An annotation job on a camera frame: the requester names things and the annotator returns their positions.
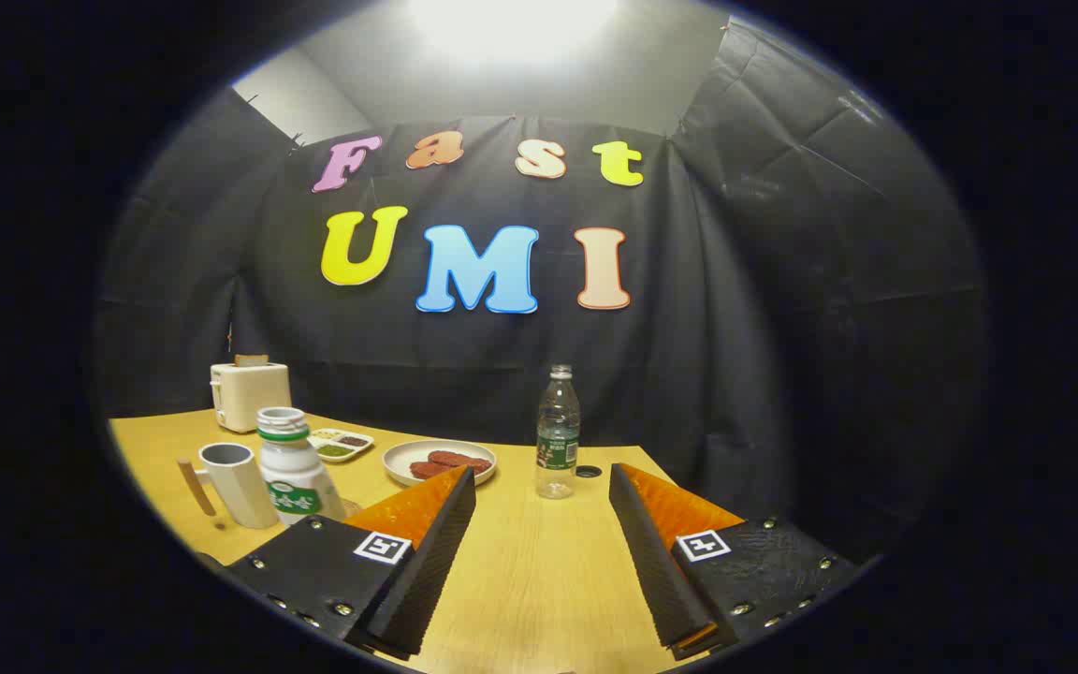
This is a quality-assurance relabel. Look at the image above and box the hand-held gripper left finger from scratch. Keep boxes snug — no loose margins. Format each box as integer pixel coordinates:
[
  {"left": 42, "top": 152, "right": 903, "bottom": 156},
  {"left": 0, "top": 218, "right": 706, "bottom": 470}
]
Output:
[{"left": 221, "top": 465, "right": 477, "bottom": 658}]

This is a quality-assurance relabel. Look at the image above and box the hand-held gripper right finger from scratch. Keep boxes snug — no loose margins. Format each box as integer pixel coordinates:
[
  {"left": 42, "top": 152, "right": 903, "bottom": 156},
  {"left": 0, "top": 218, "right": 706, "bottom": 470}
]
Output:
[{"left": 608, "top": 462, "right": 863, "bottom": 661}]

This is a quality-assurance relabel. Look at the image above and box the white juice bottle green label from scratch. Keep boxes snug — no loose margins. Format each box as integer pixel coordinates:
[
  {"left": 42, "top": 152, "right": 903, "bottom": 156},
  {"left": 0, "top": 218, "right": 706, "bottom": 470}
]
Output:
[{"left": 256, "top": 406, "right": 347, "bottom": 527}]

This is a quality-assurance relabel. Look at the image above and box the white cup wooden handle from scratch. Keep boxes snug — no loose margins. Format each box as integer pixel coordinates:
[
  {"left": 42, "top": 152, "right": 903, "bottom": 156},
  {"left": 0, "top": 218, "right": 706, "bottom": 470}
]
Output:
[{"left": 177, "top": 442, "right": 280, "bottom": 531}]

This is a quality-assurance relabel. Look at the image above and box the clear plastic water bottle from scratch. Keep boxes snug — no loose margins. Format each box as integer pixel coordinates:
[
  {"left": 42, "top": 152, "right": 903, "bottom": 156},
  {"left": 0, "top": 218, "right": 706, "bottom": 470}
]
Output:
[{"left": 536, "top": 364, "right": 582, "bottom": 500}]

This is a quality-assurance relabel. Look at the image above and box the wooden table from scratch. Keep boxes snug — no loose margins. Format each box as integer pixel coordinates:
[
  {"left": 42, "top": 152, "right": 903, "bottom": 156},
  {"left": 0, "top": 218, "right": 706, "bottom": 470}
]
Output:
[{"left": 109, "top": 407, "right": 718, "bottom": 674}]

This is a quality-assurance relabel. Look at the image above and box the white round plate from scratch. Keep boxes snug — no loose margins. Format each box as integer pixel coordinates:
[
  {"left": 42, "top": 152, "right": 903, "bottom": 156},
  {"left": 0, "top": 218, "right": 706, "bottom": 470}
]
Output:
[{"left": 382, "top": 439, "right": 498, "bottom": 489}]

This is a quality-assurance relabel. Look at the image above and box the white sectioned condiment dish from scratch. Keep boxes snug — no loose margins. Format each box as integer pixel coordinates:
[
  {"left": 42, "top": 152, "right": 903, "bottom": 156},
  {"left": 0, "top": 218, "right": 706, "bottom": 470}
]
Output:
[{"left": 307, "top": 428, "right": 375, "bottom": 463}]

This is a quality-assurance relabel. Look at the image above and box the cream toaster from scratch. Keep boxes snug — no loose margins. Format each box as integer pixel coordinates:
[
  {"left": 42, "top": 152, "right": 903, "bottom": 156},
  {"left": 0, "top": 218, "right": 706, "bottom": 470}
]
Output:
[{"left": 210, "top": 360, "right": 293, "bottom": 433}]

